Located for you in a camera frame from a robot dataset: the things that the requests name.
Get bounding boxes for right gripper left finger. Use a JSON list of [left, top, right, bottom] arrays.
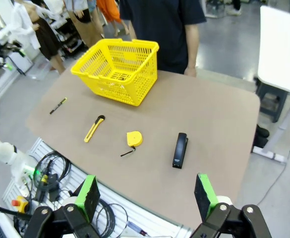
[[23, 175, 101, 238]]

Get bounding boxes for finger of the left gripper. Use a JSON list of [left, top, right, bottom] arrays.
[[0, 58, 14, 71], [10, 46, 27, 58]]

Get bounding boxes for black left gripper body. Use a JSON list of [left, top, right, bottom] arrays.
[[0, 37, 19, 65]]

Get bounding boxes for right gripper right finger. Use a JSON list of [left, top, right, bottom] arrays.
[[190, 173, 272, 238]]

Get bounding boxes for black stapler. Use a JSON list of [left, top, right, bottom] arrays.
[[172, 132, 189, 170]]

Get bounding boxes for yellow tape measure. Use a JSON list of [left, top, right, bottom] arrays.
[[120, 130, 144, 158]]

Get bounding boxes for person's left forearm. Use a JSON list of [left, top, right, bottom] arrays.
[[184, 24, 200, 69]]

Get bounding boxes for person's right forearm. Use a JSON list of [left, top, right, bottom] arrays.
[[127, 18, 138, 42]]

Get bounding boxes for yellow plastic shopping basket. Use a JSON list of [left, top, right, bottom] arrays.
[[70, 38, 160, 107]]

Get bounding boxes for person in black t-shirt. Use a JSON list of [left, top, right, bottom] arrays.
[[119, 0, 207, 75]]

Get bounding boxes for person's left hand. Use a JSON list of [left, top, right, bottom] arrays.
[[183, 66, 198, 78]]

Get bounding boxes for mannequin white shirt dark skirt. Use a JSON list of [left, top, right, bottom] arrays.
[[10, 0, 66, 75]]

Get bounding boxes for black pen yellow cap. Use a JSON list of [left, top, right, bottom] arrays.
[[49, 97, 67, 115]]

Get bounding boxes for yellow red emergency stop button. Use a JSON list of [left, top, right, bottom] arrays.
[[11, 195, 29, 214]]

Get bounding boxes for yellow utility knife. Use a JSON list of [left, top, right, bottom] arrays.
[[83, 115, 106, 143]]

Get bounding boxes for mannequin blue shirt brown apron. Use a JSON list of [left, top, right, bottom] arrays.
[[64, 0, 105, 48]]

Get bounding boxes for dark grey stool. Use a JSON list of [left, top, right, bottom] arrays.
[[255, 78, 290, 124]]

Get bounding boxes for black coiled cable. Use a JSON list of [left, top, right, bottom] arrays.
[[95, 198, 128, 238]]

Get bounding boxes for aluminium profile base frame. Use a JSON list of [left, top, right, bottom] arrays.
[[3, 137, 194, 238]]

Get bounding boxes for black cable bundle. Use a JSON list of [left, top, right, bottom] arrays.
[[34, 151, 72, 203]]

